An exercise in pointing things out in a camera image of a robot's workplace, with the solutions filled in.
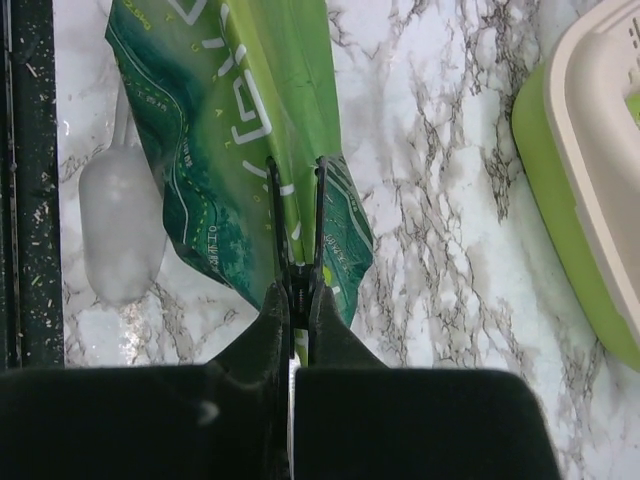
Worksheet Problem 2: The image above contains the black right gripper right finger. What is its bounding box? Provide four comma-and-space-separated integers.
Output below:
294, 156, 560, 480

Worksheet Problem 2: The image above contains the green and beige litter box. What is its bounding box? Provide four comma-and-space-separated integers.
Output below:
512, 1, 639, 368

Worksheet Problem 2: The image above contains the clear plastic litter scoop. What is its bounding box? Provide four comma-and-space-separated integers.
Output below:
78, 86, 167, 306

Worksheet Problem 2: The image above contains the green cat litter bag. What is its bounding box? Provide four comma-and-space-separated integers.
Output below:
105, 1, 373, 322

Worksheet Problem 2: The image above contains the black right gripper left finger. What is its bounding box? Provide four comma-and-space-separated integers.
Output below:
0, 157, 293, 480

